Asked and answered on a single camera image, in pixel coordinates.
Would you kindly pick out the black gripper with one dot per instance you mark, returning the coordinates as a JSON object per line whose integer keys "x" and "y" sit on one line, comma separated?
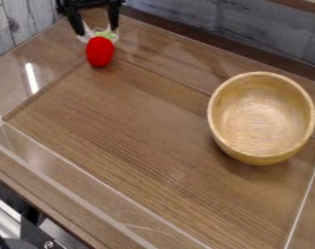
{"x": 72, "y": 5}

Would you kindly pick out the red toy strawberry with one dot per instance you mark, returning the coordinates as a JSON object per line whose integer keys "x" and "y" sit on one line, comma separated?
{"x": 100, "y": 49}

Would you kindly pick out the wooden bowl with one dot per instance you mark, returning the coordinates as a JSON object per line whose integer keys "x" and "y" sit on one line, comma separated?
{"x": 261, "y": 117}

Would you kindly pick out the clear acrylic tray wall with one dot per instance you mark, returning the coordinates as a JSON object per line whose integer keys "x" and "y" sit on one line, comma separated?
{"x": 106, "y": 147}

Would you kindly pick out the black table clamp bracket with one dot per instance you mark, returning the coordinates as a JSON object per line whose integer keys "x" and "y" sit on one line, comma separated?
{"x": 37, "y": 237}

